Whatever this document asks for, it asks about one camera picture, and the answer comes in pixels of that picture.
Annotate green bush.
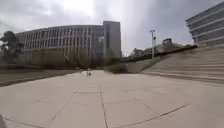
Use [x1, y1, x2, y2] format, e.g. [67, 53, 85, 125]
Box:
[103, 62, 129, 75]

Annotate beige concrete slab plaza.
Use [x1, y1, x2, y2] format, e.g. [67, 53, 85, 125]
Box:
[0, 69, 224, 128]

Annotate tall lamp pole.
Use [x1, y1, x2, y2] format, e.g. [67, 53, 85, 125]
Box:
[149, 29, 157, 60]

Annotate large curved grey building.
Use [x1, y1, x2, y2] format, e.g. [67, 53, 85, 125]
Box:
[14, 20, 123, 66]

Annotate dark hedge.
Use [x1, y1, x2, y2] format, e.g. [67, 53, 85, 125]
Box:
[121, 44, 198, 64]

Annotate low distant buildings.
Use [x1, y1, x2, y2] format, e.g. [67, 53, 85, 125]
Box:
[129, 37, 186, 58]

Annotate wide concrete steps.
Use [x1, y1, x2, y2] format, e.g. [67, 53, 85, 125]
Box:
[141, 45, 224, 84]

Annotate grass strip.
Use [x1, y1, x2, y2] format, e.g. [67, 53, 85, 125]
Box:
[0, 68, 79, 84]

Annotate grey layered building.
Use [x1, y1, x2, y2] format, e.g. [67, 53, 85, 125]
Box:
[185, 1, 224, 48]

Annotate dark green tree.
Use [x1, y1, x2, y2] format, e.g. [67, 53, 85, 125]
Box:
[0, 30, 25, 65]

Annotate grey concrete wall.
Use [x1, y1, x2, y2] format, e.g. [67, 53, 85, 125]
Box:
[125, 55, 163, 74]

